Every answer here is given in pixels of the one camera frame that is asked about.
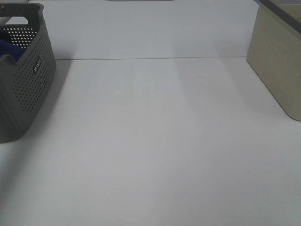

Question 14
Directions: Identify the blue microfibre towel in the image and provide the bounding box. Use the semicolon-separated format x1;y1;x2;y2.
0;28;27;63

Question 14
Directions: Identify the grey perforated plastic basket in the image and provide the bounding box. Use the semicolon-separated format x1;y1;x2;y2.
0;3;56;142

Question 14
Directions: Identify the beige storage box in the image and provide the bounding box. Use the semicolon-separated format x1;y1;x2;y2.
246;0;301;121

